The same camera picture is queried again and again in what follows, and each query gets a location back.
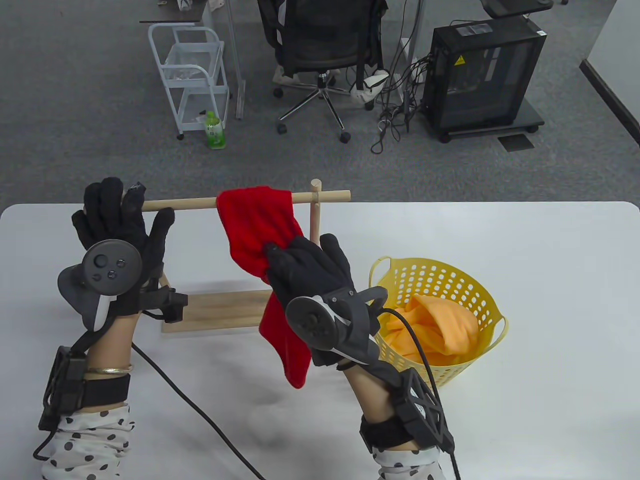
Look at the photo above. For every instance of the person's left forearm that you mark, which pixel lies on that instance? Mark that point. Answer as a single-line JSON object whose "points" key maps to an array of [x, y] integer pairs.
{"points": [[112, 345]]}

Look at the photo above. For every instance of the clear plastic bag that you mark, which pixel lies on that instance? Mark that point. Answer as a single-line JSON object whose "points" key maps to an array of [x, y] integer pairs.
{"points": [[192, 62]]}

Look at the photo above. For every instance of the green plastic bottle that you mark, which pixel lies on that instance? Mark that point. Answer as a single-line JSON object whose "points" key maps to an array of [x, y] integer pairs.
{"points": [[216, 135]]}

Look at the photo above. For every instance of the white rolling cart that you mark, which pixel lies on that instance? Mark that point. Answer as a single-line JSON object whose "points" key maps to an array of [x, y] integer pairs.
{"points": [[190, 84]]}

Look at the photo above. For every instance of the yellow perforated plastic basket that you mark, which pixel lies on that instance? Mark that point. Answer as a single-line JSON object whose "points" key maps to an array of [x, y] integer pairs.
{"points": [[381, 290]]}

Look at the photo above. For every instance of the black monitor stand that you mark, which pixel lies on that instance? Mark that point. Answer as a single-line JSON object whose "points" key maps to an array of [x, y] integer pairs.
{"points": [[515, 6]]}

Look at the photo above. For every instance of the grey hand controller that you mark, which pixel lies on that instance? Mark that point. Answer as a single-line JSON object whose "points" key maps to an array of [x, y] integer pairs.
{"points": [[312, 320], [110, 262]]}

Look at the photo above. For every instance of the white metal frame post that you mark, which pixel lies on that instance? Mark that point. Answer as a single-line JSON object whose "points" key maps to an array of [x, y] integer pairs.
{"points": [[235, 50], [414, 30]]}

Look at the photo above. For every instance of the red towel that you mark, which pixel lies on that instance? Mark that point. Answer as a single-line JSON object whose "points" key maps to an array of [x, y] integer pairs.
{"points": [[255, 220]]}

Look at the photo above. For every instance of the black wheeled tower stand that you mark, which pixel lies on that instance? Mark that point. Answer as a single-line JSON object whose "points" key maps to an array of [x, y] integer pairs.
{"points": [[530, 120]]}

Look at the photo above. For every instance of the person's right forearm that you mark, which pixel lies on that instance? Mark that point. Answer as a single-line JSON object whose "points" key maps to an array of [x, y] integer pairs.
{"points": [[370, 395]]}

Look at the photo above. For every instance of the person's right hand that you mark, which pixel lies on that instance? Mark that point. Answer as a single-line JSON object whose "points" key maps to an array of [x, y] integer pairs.
{"points": [[310, 270]]}

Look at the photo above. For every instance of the orange towel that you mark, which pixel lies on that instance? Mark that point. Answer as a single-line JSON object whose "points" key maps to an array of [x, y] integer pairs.
{"points": [[440, 325]]}

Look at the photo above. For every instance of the black floor plate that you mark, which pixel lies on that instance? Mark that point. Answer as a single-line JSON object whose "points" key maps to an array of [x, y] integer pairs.
{"points": [[515, 142]]}

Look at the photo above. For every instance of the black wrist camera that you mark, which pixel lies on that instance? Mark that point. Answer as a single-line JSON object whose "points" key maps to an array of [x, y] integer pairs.
{"points": [[62, 380], [420, 410]]}

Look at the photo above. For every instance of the black mesh office chair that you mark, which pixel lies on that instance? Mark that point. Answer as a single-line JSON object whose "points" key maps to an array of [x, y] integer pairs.
{"points": [[325, 30]]}

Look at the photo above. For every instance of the wooden towel rack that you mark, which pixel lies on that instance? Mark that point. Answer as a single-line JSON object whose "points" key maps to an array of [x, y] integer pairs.
{"points": [[180, 203]]}

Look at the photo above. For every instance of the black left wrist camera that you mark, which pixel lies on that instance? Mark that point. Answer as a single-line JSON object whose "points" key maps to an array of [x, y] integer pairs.
{"points": [[62, 380]]}

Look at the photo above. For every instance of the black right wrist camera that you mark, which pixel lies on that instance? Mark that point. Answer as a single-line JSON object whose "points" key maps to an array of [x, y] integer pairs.
{"points": [[420, 410]]}

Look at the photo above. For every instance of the black computer tower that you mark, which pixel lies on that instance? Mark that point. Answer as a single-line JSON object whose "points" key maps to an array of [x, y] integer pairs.
{"points": [[480, 80]]}

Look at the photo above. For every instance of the person's left hand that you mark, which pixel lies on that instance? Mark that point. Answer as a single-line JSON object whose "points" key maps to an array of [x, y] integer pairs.
{"points": [[120, 220]]}

